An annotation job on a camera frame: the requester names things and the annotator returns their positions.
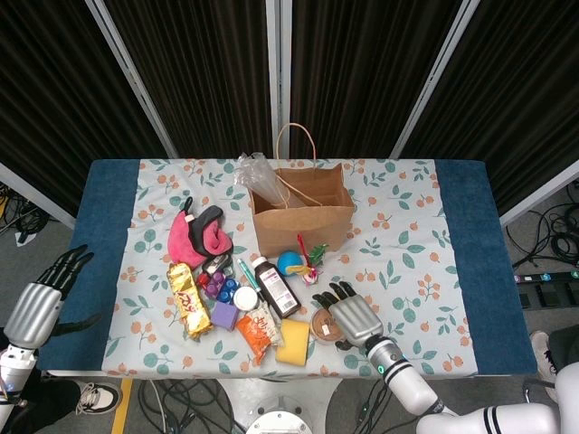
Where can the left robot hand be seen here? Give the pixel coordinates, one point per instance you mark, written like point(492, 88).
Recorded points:
point(34, 316)

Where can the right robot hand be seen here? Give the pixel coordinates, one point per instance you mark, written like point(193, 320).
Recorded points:
point(357, 321)

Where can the clear tub of rubber bands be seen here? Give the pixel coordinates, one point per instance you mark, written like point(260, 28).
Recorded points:
point(323, 327)

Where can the purple and blue toy brick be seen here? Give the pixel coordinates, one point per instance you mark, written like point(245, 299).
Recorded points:
point(221, 285)

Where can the bundle of clear straws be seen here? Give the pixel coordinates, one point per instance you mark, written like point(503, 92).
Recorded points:
point(262, 181)

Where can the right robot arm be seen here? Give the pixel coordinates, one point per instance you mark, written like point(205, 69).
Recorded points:
point(407, 380)

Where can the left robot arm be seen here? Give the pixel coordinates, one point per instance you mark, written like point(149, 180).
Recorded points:
point(13, 366)

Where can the brown paper bag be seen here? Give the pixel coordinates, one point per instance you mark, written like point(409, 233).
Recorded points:
point(298, 230)

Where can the yellow sponge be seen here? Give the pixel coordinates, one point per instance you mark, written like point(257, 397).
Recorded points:
point(294, 343)

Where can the brown medicine bottle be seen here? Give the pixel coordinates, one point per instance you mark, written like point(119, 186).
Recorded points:
point(280, 294)

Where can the black trouser leg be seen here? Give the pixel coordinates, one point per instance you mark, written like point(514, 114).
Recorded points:
point(45, 407)

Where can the blue ball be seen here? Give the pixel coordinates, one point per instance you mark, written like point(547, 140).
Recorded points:
point(286, 262)

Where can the white sneaker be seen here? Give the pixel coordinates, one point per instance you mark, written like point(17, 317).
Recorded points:
point(543, 352)
point(99, 398)

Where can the orange snack packet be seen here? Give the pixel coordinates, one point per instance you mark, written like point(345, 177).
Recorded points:
point(253, 334)

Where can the small clear jar of pins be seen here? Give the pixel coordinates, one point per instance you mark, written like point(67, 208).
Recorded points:
point(245, 298)

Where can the floral tablecloth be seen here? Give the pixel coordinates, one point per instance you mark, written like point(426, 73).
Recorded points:
point(407, 217)

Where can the green and white tube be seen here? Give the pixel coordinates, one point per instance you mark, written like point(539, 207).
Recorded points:
point(248, 273)

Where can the grey round robot cap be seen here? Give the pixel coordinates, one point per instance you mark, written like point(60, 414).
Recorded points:
point(280, 418)

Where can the yellow floor tape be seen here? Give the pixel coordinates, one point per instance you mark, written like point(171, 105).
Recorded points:
point(122, 407)

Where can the blue table cover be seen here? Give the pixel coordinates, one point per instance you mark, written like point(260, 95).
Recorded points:
point(104, 203)

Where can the purple foam cube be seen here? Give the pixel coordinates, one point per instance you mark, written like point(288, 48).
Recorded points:
point(224, 316)

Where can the black stapler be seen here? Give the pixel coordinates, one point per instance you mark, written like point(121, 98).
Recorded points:
point(217, 263)

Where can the gold biscuit packet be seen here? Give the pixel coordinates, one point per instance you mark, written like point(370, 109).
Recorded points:
point(187, 300)

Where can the small red toy piece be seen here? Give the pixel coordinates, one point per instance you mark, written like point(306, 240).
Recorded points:
point(202, 280)

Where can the pink and black plush cloth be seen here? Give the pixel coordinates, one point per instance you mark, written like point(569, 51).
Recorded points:
point(183, 239)

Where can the black power strip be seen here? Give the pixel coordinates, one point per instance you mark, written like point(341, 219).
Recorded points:
point(543, 276)

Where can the black floor box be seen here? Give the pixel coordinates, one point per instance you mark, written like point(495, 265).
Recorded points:
point(547, 296)

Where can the black corrugated divider panel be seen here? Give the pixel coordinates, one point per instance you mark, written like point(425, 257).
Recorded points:
point(194, 68)
point(362, 68)
point(511, 90)
point(59, 90)

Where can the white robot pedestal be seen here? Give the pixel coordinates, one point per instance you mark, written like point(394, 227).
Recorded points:
point(230, 398)

